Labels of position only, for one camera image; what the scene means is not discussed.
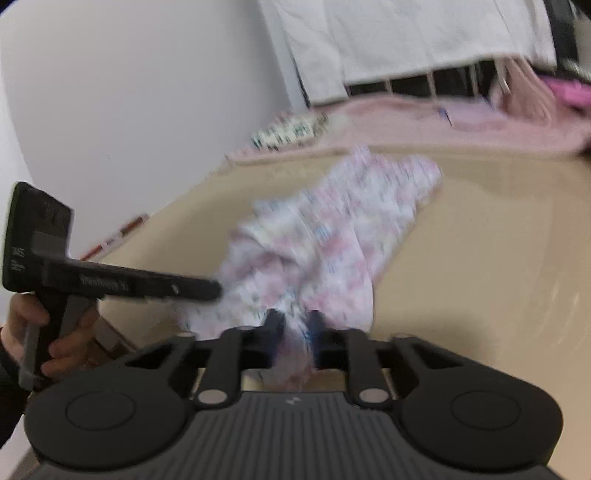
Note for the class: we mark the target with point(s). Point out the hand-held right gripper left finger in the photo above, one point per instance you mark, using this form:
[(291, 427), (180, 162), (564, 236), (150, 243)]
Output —
[(277, 328)]

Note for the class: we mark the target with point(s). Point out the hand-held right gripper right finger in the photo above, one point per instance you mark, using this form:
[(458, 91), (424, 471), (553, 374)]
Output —
[(314, 328)]

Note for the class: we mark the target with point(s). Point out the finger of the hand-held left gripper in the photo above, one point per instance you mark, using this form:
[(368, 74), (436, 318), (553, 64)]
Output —
[(180, 287)]

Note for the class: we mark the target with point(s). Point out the pink floral dress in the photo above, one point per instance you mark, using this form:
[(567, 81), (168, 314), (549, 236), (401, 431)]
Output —
[(323, 249)]

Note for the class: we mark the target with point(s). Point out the person's left hand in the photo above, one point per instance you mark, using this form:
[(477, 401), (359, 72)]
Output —
[(69, 344)]

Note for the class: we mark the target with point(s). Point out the red white striped strip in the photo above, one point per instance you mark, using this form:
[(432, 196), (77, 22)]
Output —
[(117, 234)]

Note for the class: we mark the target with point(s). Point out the brown box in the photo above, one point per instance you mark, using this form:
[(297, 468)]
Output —
[(113, 337)]

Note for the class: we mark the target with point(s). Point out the folded green flower cloth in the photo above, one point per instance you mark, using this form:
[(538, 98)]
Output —
[(291, 131)]

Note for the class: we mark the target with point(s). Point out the pink fleece blanket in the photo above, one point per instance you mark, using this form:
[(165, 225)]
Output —
[(415, 134)]

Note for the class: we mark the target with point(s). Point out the white ribbed towel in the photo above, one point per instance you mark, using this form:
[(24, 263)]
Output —
[(309, 55)]

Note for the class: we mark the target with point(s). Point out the pink striped cloth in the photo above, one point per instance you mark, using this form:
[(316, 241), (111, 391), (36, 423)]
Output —
[(524, 92)]

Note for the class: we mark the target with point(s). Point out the large white towel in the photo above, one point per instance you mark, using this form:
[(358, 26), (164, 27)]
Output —
[(438, 32)]

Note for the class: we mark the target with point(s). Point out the white hanging towel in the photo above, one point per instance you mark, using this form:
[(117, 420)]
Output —
[(561, 27)]

